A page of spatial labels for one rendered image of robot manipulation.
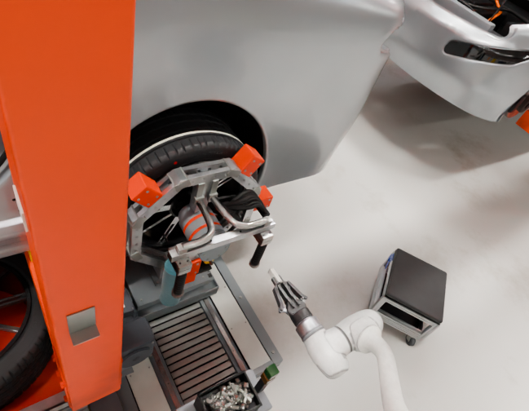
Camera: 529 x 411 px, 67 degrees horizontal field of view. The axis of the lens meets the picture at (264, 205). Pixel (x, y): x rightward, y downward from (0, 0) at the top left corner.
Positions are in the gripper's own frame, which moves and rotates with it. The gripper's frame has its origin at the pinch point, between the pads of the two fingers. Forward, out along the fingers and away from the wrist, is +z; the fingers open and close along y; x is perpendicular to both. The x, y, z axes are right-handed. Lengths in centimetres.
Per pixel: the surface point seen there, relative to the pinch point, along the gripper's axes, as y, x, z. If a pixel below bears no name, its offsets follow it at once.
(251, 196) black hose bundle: -2.6, 21.7, 24.1
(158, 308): -26, -68, 36
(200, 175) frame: -20.5, 29.0, 32.8
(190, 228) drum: -22.9, 5.5, 28.6
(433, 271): 129, -49, -17
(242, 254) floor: 41, -83, 57
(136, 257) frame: -42, -8, 32
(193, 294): -6, -68, 36
